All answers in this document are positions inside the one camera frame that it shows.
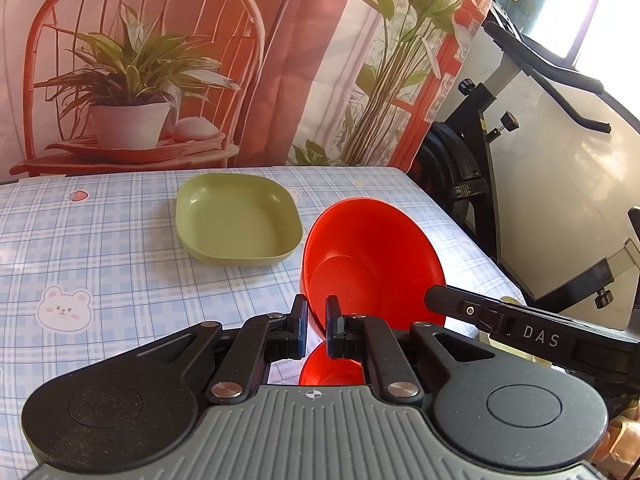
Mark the green square plate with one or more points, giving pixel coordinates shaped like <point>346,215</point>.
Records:
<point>235,215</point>

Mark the red plastic bowl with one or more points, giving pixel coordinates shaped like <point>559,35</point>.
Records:
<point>375,250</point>
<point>330,367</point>

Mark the person's right hand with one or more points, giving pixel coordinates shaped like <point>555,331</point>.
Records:
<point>622,442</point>

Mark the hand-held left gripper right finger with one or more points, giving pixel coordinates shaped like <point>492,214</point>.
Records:
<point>332,331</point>

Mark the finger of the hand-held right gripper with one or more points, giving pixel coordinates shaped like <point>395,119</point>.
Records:
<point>452,302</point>

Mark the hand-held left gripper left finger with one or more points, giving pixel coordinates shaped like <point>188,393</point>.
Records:
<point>302,331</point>

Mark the black exercise bike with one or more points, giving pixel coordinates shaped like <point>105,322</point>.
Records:
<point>465,180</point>

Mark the blue plaid tablecloth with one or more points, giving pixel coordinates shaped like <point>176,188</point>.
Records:
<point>125,240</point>

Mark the printed backdrop cloth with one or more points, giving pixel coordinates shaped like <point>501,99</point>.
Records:
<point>300,60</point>

